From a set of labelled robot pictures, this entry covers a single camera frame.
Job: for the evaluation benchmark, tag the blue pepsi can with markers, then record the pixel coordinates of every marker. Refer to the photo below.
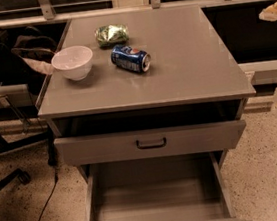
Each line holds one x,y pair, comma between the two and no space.
130,59

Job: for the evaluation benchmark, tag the dark jacket on chair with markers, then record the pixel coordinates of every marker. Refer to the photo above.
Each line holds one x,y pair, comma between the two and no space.
36,50

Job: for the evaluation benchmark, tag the white ceramic bowl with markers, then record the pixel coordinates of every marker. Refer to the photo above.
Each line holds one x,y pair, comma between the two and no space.
74,63

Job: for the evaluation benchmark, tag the black office chair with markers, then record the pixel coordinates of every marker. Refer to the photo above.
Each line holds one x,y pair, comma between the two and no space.
19,87

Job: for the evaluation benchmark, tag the black drawer handle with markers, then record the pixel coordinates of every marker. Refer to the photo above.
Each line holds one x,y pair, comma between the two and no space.
151,144

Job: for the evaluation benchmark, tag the open grey middle drawer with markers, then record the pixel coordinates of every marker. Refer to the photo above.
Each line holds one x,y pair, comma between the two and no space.
179,188

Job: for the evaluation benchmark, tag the green chip bag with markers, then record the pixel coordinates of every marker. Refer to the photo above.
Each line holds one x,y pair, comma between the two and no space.
111,35

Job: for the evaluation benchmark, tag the grey top drawer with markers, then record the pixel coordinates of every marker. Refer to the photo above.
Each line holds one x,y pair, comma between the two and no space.
107,148

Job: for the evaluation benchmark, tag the grey drawer cabinet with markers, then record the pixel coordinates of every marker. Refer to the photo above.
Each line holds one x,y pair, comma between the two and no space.
193,78

